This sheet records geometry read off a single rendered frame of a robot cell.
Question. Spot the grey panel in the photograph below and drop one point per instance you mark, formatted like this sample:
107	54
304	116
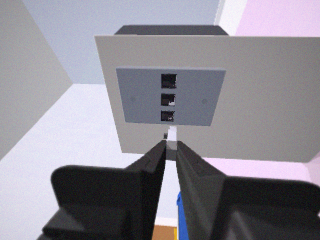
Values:
237	97

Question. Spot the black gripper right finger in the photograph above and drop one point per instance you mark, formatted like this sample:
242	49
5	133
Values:
207	194

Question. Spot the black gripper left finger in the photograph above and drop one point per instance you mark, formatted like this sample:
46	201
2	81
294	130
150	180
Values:
135	188

